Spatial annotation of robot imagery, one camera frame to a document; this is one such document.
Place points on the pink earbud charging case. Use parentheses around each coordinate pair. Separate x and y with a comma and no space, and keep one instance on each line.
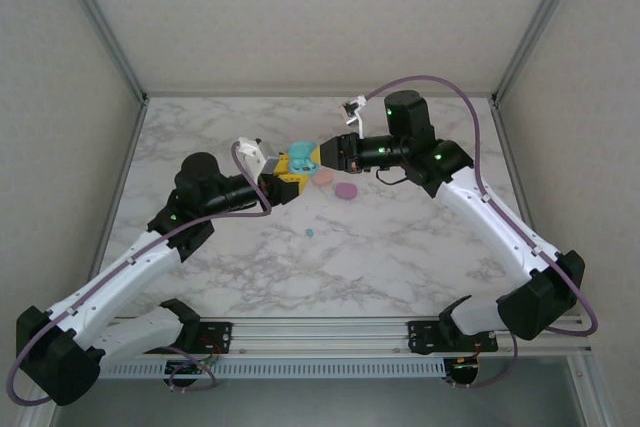
(323,177)

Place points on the blue earbud charging case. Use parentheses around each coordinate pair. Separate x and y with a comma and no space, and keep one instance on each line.
(300,149)

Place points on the purple earbud charging case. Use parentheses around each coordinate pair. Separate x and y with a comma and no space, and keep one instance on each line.
(345,191)

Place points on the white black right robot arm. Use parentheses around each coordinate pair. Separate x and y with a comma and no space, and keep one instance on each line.
(490,227)

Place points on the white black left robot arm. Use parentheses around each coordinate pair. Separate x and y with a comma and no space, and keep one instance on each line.
(115,289)

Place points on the control circuit board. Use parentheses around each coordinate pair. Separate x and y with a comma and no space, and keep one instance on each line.
(187,369)
(462,372)

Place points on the aluminium back rail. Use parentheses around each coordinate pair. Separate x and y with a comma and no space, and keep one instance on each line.
(320,95)

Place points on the aluminium side rail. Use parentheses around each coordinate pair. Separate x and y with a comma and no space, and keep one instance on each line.
(520,172)
(123,172)

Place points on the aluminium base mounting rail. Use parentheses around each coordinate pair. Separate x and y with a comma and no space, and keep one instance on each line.
(320,337)

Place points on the aluminium frame post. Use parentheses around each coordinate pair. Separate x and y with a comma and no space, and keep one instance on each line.
(101,22)
(540,22)

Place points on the aluminium frame leg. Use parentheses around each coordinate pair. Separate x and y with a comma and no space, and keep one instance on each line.
(597,412)
(39,419)

